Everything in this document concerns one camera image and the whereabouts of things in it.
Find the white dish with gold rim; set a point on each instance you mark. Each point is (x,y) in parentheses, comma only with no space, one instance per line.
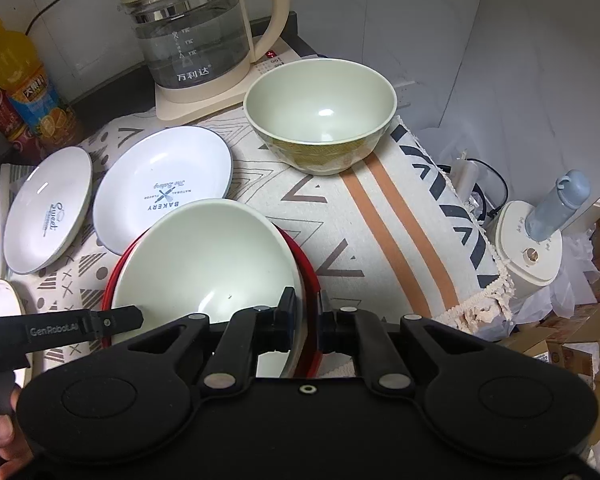
(0,297)

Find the white charger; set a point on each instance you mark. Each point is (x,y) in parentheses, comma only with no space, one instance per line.
(466,175)

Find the grey-blue bottle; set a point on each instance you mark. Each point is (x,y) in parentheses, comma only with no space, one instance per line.
(555,205)

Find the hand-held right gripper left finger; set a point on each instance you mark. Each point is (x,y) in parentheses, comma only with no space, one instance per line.
(291,322)

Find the white plate with small print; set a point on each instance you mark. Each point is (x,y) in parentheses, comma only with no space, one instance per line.
(45,210)

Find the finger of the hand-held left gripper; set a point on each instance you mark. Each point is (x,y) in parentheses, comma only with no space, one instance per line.
(122,317)

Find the white wall socket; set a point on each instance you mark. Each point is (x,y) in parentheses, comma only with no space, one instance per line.
(404,96)

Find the orange juice bottle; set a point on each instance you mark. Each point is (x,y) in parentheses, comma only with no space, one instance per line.
(25,85)

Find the person's left hand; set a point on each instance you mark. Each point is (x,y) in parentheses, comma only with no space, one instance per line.
(2,440)

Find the white plastic bag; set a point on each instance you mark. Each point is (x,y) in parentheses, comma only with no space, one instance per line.
(580,270)

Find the green bowl with yellow pattern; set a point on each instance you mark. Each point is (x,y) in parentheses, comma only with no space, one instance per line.
(320,105)

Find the patterned beige tablecloth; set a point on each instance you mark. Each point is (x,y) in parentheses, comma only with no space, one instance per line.
(380,240)

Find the cream countertop appliance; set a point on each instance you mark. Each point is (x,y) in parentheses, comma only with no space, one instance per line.
(520,260)

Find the white plate with crossed-utensils print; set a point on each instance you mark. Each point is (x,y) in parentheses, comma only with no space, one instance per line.
(165,175)

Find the red bowl with cream inside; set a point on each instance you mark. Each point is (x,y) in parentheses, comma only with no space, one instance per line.
(205,260)

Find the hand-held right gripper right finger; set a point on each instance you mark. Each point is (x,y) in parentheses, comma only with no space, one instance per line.
(323,321)

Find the brown cardboard box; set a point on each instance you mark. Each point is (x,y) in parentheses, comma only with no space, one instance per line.
(570,350)

